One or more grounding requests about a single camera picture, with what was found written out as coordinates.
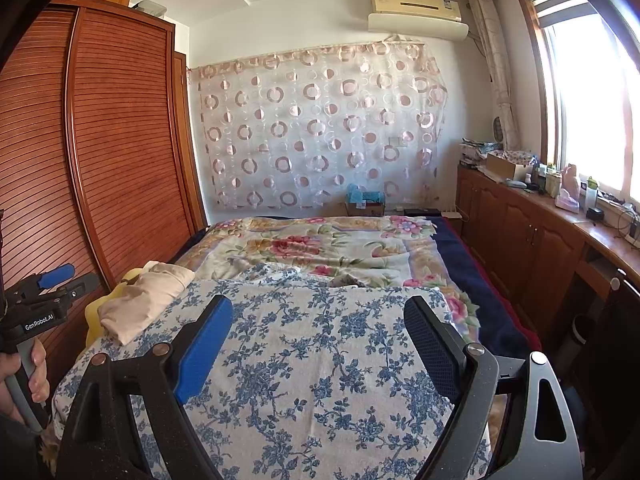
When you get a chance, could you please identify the yellow plush toy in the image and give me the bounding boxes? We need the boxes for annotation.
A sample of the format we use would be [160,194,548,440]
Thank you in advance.
[85,267,146,348]

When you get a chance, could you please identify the pink floral blanket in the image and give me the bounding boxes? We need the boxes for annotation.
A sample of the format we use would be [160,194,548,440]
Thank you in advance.
[172,216,481,331]

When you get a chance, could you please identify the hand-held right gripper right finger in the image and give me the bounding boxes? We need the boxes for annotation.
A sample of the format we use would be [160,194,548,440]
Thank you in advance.
[403,296,583,480]

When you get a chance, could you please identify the person's left hand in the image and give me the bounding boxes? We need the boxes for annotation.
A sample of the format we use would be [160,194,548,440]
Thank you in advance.
[0,340,49,423]

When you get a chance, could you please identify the navy blanket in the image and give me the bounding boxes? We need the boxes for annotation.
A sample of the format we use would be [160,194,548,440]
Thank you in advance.
[435,216,543,356]

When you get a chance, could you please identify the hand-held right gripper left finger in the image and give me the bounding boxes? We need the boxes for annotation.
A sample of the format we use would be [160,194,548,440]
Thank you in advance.
[56,294,234,480]

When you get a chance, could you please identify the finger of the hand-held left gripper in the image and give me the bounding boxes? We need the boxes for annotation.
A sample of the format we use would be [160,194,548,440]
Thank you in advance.
[20,264,76,292]
[47,273,99,303]

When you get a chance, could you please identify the pale patterned window curtain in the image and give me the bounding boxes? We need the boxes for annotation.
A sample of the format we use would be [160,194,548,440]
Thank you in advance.
[467,0,523,151]

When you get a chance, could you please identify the sheer circle-pattern curtain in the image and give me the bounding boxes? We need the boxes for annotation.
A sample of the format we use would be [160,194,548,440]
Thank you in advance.
[187,35,448,211]

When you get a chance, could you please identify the wooden slatted wardrobe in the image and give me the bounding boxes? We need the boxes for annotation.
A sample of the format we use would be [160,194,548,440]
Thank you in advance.
[0,0,208,411]

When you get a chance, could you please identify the tangle of black cables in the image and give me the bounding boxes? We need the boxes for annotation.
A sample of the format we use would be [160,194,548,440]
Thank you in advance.
[607,200,640,248]

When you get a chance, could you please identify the blue cloth bundle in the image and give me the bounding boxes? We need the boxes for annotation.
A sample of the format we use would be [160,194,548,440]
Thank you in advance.
[346,183,385,205]

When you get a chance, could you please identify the small cardboard box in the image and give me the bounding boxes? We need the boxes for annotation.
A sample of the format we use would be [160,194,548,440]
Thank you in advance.
[344,201,386,217]

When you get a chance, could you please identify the beige printed t-shirt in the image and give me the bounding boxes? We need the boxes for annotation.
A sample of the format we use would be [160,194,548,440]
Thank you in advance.
[97,261,196,346]

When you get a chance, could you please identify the wooden window cabinet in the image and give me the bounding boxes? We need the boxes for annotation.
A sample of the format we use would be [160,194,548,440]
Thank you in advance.
[456,162,640,361]

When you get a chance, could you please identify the pink container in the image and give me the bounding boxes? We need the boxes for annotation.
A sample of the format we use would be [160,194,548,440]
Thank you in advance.
[555,164,581,210]

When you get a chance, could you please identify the open cardboard box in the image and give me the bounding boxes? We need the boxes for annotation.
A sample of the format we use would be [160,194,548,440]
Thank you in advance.
[486,152,533,181]

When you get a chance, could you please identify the blue floral bed sheet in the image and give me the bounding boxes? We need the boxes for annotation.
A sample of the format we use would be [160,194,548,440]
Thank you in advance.
[50,262,493,480]

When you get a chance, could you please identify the window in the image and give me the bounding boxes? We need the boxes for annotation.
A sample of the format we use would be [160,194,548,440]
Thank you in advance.
[515,0,640,201]

